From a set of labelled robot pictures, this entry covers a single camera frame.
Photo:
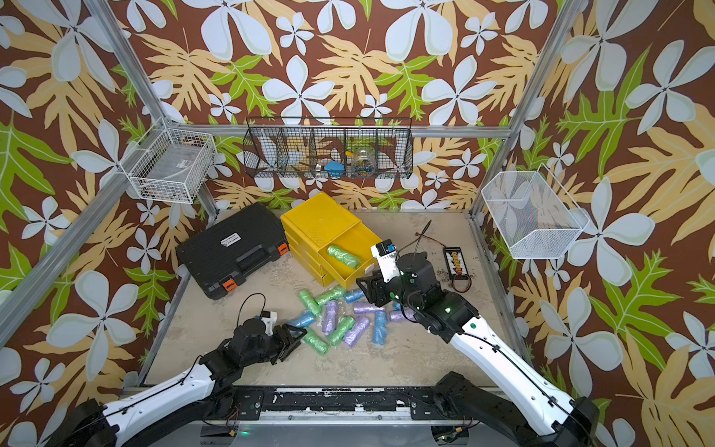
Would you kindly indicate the black tool case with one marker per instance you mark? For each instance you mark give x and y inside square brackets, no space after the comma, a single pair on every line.
[221,257]

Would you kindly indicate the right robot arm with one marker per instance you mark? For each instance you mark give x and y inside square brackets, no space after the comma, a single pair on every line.
[532,412]

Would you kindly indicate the blue trash bag roll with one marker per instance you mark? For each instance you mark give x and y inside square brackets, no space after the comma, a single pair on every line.
[353,296]
[380,328]
[305,320]

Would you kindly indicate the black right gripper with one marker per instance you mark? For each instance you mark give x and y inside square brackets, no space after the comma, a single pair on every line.
[377,287]

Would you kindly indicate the purple trash bag roll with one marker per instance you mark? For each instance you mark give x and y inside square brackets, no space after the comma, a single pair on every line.
[366,308]
[330,318]
[362,323]
[401,316]

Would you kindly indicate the black wire basket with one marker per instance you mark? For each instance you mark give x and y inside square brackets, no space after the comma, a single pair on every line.
[304,146]

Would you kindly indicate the green trash bag roll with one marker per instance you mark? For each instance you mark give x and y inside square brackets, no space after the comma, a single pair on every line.
[344,325]
[310,303]
[333,294]
[315,342]
[343,256]

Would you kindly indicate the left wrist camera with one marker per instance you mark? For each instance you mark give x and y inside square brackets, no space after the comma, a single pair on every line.
[270,319]

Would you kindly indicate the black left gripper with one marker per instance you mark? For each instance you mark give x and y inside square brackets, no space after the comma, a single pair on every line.
[288,341]

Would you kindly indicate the white wire basket left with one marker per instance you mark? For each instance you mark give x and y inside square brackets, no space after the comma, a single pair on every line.
[172,163]

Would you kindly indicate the black parallel charging board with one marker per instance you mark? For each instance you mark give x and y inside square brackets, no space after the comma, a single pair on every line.
[455,262]

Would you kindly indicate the blue object in basket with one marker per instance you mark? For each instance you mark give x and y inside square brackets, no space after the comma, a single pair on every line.
[335,170]

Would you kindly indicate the white mesh basket right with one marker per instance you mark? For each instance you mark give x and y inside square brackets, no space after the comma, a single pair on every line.
[534,213]

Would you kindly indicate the yellow plastic drawer cabinet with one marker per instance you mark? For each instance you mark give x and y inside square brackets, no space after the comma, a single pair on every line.
[311,228]

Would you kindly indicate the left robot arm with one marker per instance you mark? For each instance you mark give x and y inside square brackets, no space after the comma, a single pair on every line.
[206,389]

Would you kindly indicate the yellow top drawer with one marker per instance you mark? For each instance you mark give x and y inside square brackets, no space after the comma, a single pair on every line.
[357,241]

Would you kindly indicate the aluminium frame post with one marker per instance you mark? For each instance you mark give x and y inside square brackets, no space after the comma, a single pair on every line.
[547,60]

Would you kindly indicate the clear jar in basket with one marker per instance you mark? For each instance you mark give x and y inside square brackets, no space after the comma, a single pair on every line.
[363,161]

